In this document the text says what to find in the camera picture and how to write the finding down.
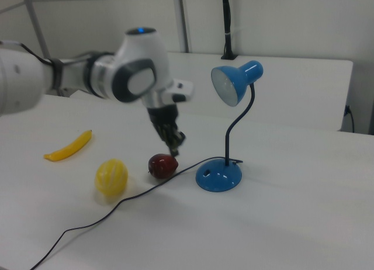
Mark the black wall plug cable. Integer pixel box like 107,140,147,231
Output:
344,104,356,134

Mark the grey slanted metal post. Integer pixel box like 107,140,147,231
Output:
20,0,70,98

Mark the grey vertical metal post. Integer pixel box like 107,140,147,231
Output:
177,0,193,53

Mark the thin black lamp cord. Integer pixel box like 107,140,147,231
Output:
30,156,244,270

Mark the yellow striped toy melon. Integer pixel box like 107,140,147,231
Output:
94,158,129,197

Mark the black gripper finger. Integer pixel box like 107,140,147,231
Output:
171,128,186,157
159,124,177,157

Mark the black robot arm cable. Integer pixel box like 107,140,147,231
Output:
0,40,54,65

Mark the black pole with clamp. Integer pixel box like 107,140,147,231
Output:
220,0,238,61

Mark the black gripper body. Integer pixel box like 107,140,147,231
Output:
146,103,180,136

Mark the blue desk lamp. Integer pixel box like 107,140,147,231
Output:
195,60,265,193

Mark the red toy apple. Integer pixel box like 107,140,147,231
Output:
147,153,179,180

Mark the yellow toy banana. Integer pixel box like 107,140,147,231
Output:
43,129,94,162

